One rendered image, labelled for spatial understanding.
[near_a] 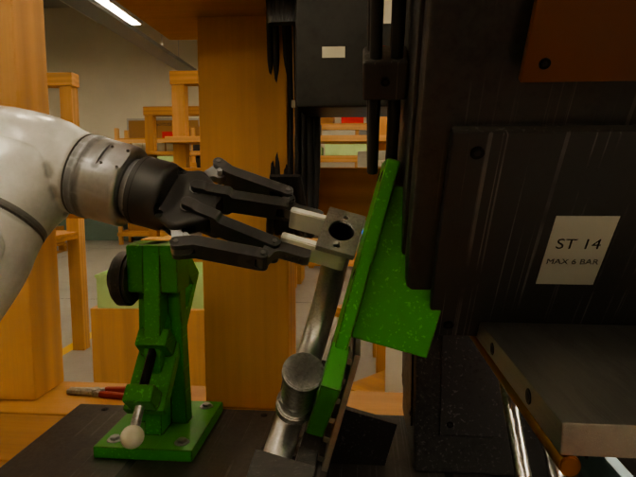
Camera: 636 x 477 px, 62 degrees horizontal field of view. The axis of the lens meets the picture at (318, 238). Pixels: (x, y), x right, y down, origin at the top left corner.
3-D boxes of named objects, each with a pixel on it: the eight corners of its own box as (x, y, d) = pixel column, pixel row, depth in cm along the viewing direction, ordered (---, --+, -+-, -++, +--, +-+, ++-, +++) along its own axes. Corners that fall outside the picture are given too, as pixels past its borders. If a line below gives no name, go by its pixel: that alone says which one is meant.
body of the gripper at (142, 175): (110, 193, 52) (201, 218, 51) (149, 137, 57) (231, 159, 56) (123, 238, 58) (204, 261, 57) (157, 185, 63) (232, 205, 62)
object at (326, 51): (424, 105, 69) (427, -16, 67) (294, 107, 70) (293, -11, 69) (415, 116, 81) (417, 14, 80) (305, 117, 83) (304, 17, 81)
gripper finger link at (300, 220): (288, 228, 58) (290, 222, 59) (349, 244, 58) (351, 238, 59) (290, 210, 56) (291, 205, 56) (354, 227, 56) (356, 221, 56)
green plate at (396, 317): (412, 417, 46) (484, 183, 43) (320, 390, 47) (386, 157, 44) (402, 369, 58) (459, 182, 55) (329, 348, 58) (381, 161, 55)
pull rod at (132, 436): (138, 453, 63) (137, 407, 62) (115, 452, 63) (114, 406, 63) (156, 432, 69) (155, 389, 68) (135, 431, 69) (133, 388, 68)
